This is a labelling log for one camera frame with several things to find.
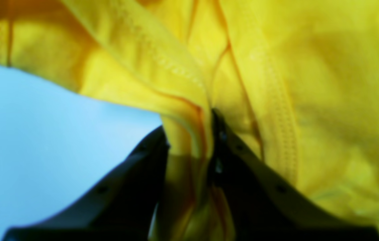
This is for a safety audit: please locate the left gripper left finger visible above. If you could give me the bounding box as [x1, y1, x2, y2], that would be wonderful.
[3, 126, 169, 241]

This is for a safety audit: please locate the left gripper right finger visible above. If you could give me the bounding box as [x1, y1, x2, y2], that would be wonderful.
[208, 109, 379, 241]

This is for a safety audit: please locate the yellow orange T-shirt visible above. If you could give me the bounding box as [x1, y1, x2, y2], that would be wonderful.
[0, 0, 379, 241]

